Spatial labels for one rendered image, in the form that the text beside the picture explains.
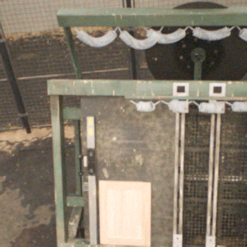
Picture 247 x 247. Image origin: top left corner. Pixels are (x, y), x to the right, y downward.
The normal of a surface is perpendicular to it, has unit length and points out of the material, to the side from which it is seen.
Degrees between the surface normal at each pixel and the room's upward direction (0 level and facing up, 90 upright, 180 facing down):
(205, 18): 90
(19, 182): 0
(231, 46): 90
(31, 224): 0
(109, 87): 59
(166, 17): 90
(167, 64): 90
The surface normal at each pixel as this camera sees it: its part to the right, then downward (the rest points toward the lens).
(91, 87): -0.13, 0.24
